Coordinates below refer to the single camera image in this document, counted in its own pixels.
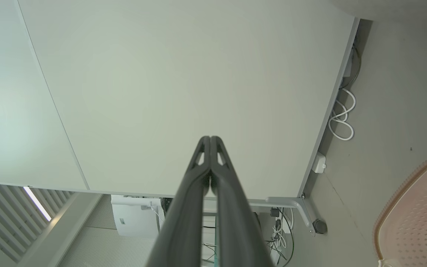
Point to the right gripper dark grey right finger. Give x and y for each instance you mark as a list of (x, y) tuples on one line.
[(235, 230)]

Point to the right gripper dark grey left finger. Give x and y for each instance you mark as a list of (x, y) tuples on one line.
[(184, 222)]

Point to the white box appliance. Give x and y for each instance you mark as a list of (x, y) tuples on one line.
[(135, 218)]

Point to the grey table leg with caster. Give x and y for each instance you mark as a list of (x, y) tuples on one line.
[(298, 205)]

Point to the black caster wheel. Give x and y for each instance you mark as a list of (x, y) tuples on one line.
[(320, 226)]

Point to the white power adapter box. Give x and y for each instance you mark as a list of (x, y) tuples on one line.
[(319, 163)]

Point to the ceiling strip light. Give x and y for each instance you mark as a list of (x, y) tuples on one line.
[(37, 204)]

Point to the white partition panel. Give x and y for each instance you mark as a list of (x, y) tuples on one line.
[(184, 74)]

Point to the cream plastic laundry basket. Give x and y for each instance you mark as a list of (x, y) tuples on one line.
[(410, 215)]

